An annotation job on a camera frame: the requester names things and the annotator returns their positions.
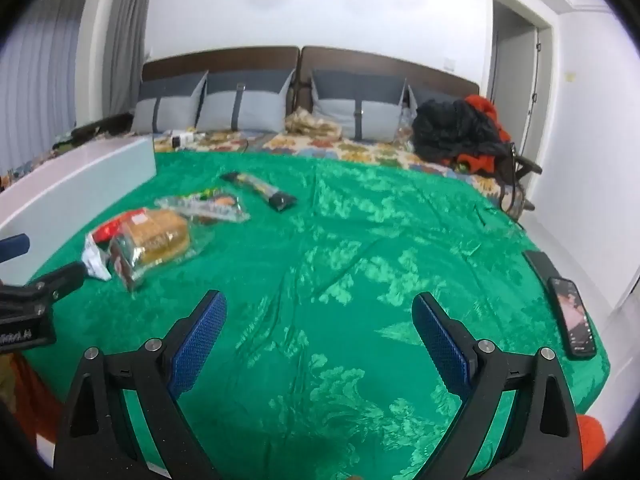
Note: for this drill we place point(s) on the white power strip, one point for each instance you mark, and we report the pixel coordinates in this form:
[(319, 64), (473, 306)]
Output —
[(182, 139)]

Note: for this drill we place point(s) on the white wall switch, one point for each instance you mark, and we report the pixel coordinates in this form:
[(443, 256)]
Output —
[(449, 65)]

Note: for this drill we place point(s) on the long black snack packet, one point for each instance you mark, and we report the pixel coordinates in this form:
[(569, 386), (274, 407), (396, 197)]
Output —
[(277, 201)]

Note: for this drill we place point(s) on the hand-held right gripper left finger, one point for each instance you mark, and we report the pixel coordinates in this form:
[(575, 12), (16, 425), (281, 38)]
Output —
[(200, 345)]

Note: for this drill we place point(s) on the black jacket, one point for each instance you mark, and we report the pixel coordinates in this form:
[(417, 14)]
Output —
[(450, 130)]

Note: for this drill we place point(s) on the grey curtain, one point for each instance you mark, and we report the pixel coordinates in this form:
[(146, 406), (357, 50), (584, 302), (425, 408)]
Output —
[(130, 35)]

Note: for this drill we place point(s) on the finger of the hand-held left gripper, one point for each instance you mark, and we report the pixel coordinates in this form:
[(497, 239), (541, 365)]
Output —
[(15, 247), (60, 280)]

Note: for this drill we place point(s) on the orange garment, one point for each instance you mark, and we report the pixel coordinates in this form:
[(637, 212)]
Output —
[(487, 110)]

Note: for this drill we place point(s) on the grey pillow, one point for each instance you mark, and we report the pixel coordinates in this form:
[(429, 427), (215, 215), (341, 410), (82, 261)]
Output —
[(240, 102), (350, 105), (165, 105), (422, 95)]

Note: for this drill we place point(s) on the green patterned cloth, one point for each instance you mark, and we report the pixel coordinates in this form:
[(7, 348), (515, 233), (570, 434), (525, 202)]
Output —
[(350, 260)]

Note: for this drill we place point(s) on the dark chair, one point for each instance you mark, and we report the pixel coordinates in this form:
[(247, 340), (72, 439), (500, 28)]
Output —
[(522, 165)]

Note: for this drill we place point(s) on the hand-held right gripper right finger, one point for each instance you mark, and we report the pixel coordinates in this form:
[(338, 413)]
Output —
[(440, 340)]

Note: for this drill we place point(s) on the orange cloth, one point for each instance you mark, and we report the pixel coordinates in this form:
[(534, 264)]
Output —
[(590, 435)]

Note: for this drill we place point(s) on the clear bun packet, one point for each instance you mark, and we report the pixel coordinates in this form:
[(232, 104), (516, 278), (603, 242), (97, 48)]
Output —
[(225, 202)]

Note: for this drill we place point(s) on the door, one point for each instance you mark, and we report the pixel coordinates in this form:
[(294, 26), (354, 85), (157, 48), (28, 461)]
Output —
[(532, 85)]

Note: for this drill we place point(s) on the beige checked blanket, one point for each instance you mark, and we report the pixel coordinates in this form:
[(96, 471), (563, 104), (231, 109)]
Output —
[(310, 122)]

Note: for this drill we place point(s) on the brown headboard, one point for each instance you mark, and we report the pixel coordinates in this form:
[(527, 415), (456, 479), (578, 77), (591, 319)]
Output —
[(250, 60)]

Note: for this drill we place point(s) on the yellow wafer packet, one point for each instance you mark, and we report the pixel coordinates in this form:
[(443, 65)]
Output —
[(155, 240)]

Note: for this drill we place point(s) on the white board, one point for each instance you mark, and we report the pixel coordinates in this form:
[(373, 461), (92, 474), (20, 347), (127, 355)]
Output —
[(65, 190)]

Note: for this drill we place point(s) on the black smartphone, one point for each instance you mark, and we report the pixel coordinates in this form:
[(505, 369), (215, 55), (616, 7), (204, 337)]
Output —
[(572, 317)]

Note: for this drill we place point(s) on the floral bedsheet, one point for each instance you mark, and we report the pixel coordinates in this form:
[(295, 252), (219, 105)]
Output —
[(360, 152)]

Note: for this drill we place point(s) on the white sheer curtain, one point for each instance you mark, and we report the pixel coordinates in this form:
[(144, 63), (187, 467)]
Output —
[(40, 75)]

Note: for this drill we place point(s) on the white snack packet red label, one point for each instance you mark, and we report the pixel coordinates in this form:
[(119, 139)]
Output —
[(107, 230)]

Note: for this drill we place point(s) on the dark flat device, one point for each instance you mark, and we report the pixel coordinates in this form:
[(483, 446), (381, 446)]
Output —
[(542, 264)]

